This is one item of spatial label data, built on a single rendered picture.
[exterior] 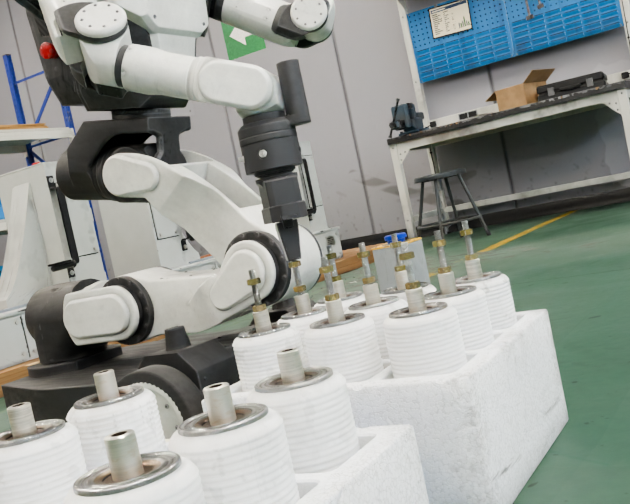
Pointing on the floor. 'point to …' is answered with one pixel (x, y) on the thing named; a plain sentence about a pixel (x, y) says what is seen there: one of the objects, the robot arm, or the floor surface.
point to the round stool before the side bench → (450, 201)
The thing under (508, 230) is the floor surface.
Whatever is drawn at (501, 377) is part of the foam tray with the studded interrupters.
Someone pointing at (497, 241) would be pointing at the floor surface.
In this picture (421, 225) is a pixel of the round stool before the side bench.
